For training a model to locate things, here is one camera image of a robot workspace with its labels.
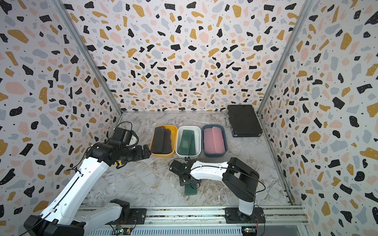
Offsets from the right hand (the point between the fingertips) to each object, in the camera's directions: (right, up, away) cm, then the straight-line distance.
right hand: (187, 181), depth 86 cm
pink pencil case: (+17, +22, +13) cm, 31 cm away
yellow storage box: (-11, +30, +20) cm, 38 cm away
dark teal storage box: (+25, +29, +18) cm, 42 cm away
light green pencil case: (-1, +19, +10) cm, 21 cm away
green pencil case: (+3, -3, -4) cm, 6 cm away
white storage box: (+6, +30, +19) cm, 36 cm away
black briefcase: (+42, +37, +30) cm, 63 cm away
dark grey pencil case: (-17, +22, +8) cm, 29 cm away
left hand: (-21, +18, -11) cm, 30 cm away
